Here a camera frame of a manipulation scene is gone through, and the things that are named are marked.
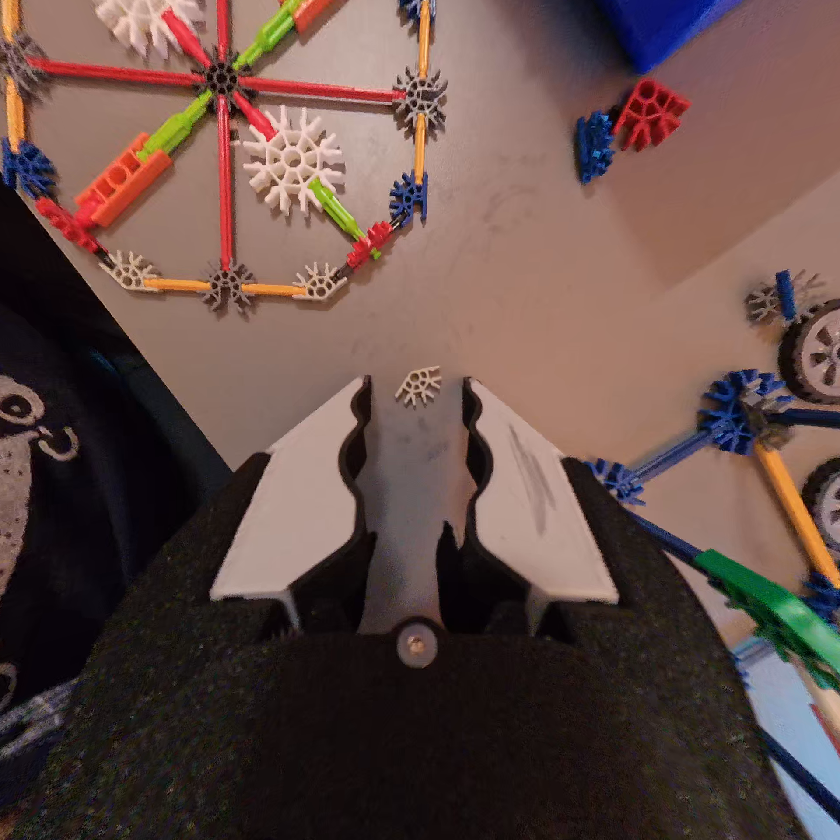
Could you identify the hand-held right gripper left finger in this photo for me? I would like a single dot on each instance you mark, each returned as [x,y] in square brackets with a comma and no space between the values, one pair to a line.
[295,518]

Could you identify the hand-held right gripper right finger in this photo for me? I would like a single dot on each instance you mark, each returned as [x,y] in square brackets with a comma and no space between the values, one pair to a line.
[544,525]

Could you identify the grey connector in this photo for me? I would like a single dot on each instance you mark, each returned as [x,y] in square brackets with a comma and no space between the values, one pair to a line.
[418,386]

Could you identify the colourful toy car model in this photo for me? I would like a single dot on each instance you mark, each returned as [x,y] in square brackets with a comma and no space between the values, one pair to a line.
[741,413]

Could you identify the red clip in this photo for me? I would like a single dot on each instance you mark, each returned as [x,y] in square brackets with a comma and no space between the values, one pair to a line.
[364,248]

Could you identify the colourful spoked wheel model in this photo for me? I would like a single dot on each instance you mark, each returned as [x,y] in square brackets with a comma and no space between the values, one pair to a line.
[223,79]

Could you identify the dark printed shirt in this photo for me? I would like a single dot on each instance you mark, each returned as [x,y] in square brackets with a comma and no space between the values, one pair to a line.
[65,492]

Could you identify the small blue red connector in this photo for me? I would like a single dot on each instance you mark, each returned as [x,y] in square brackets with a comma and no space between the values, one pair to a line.
[646,115]

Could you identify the blue bin with toy pieces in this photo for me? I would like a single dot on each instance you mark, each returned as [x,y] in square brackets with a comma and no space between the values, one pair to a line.
[663,26]

